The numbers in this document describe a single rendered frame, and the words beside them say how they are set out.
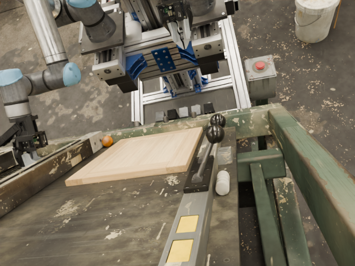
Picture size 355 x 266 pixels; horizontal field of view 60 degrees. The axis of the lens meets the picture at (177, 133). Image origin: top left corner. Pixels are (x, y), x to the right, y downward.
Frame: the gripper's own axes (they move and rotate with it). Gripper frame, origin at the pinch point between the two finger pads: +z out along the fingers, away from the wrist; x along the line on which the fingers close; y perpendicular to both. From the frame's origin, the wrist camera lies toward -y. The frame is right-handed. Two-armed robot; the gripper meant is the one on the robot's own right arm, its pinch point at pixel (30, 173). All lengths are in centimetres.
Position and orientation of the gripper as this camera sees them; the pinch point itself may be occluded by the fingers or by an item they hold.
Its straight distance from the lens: 119.0
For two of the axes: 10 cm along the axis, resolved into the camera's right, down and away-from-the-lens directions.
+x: 1.8, -2.4, 9.6
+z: 1.6, 9.6, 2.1
